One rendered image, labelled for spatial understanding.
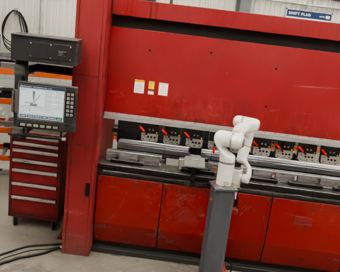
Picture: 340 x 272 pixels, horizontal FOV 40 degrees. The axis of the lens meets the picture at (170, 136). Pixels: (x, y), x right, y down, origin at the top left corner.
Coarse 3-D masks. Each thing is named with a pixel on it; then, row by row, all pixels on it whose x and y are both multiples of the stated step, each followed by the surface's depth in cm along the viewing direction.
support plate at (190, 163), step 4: (188, 160) 407; (192, 160) 408; (196, 160) 410; (204, 160) 412; (184, 164) 395; (188, 164) 397; (192, 164) 398; (196, 164) 399; (200, 164) 400; (204, 164) 402; (204, 168) 392
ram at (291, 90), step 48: (144, 48) 395; (192, 48) 392; (240, 48) 390; (288, 48) 387; (144, 96) 405; (192, 96) 402; (240, 96) 400; (288, 96) 397; (336, 96) 394; (336, 144) 404
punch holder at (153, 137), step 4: (144, 124) 411; (148, 124) 411; (152, 124) 410; (144, 128) 412; (148, 128) 412; (152, 128) 411; (156, 128) 411; (144, 132) 413; (148, 132) 412; (152, 132) 412; (144, 136) 413; (148, 136) 415; (152, 136) 413; (156, 136) 413; (144, 140) 414; (148, 140) 414; (152, 140) 414; (156, 140) 414
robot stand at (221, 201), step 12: (216, 192) 349; (228, 192) 349; (216, 204) 350; (228, 204) 352; (216, 216) 353; (228, 216) 355; (216, 228) 356; (228, 228) 360; (204, 240) 368; (216, 240) 358; (204, 252) 366; (216, 252) 361; (204, 264) 365; (216, 264) 364
